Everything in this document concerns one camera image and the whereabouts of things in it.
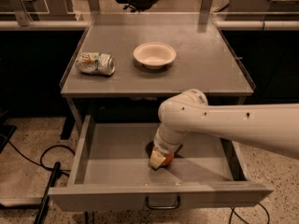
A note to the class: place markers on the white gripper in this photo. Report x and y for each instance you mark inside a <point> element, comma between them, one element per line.
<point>167,146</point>

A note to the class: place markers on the orange fruit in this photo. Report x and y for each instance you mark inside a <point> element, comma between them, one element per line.
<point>165,150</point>

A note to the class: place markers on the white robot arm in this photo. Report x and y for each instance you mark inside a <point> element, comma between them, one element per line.
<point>271,127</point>

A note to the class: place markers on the open grey top drawer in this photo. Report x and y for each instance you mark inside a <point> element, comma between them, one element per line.
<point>111,171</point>

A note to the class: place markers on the black pole on floor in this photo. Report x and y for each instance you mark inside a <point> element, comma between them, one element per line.
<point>43,207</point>

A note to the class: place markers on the white paper bowl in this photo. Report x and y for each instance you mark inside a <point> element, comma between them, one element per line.
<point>154,55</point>

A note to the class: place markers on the grey cabinet table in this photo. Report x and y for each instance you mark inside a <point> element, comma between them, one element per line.
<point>204,59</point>

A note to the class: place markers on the crushed soda can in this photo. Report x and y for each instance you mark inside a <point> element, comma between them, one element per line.
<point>95,63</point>

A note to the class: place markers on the black drawer handle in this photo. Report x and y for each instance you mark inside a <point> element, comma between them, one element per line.
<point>160,203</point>

